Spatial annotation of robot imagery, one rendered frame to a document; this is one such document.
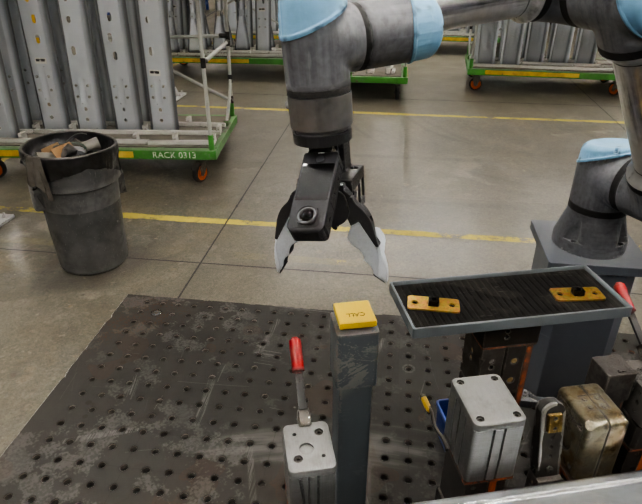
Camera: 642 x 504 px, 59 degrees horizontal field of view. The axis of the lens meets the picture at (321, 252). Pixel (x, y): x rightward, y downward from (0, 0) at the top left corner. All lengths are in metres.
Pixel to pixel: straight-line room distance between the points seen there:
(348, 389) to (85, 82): 4.25
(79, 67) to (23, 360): 2.69
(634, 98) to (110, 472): 1.21
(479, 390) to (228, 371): 0.81
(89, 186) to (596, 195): 2.53
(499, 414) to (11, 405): 2.21
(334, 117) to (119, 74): 4.26
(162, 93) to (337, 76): 4.16
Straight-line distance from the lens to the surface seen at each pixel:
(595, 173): 1.26
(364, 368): 0.95
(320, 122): 0.66
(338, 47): 0.65
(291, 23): 0.65
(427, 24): 0.71
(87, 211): 3.27
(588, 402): 0.97
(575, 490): 0.95
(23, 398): 2.74
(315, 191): 0.65
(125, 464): 1.37
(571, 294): 1.04
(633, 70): 1.00
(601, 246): 1.30
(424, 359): 1.57
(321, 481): 0.84
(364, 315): 0.91
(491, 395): 0.88
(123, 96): 4.91
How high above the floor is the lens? 1.69
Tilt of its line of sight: 29 degrees down
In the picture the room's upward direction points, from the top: straight up
